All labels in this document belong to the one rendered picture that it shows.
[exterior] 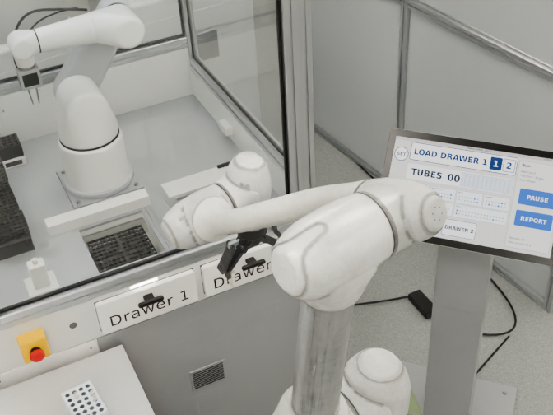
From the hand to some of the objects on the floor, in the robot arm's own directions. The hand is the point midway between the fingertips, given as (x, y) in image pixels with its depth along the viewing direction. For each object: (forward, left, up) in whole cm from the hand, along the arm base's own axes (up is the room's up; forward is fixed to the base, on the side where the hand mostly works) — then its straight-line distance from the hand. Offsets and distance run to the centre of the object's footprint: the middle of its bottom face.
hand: (253, 270), depth 221 cm
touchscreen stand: (+7, -69, -99) cm, 121 cm away
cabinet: (+50, +35, -107) cm, 123 cm away
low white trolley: (-39, +56, -102) cm, 122 cm away
